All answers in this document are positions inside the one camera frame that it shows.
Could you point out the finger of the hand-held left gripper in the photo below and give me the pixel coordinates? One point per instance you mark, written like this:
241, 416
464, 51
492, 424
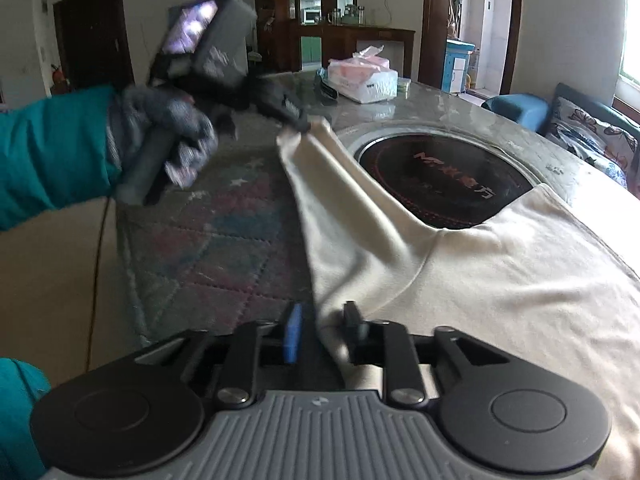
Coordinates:
282, 105

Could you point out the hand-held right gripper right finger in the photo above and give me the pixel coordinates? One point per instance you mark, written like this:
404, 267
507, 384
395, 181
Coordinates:
356, 332

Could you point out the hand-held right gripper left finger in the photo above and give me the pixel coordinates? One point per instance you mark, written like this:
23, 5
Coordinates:
293, 335

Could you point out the cream white garment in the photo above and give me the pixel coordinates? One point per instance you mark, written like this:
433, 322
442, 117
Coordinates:
500, 270

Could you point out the person's left hand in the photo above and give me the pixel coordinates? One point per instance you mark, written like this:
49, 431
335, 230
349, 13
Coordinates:
190, 127

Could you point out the pink white tissue pack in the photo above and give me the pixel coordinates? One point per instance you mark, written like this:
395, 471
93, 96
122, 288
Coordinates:
365, 77

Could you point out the dark wooden cabinet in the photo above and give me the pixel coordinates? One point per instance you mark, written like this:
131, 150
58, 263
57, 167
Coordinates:
350, 42

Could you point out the white microwave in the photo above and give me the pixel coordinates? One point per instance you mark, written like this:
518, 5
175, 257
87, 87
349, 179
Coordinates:
310, 15

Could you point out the patterned table mat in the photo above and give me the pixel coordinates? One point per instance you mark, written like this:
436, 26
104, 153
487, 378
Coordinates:
215, 240

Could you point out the dark wooden door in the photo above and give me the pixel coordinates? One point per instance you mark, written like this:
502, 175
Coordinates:
92, 40

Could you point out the red fire extinguisher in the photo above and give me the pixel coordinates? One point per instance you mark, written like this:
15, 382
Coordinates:
58, 80

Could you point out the black round induction cooktop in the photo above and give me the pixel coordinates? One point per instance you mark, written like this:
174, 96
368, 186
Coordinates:
450, 180

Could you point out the small blue cabinet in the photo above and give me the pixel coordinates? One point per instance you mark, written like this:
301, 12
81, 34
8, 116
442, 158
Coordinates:
457, 65

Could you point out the blue sofa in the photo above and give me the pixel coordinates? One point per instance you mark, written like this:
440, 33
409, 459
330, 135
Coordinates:
515, 110

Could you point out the person's teal jacket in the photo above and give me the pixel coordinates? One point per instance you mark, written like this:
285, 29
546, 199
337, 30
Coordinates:
17, 420

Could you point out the butterfly print pillow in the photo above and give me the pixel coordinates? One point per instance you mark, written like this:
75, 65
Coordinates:
585, 135

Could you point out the wooden door frame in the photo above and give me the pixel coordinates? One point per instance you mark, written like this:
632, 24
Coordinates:
435, 25

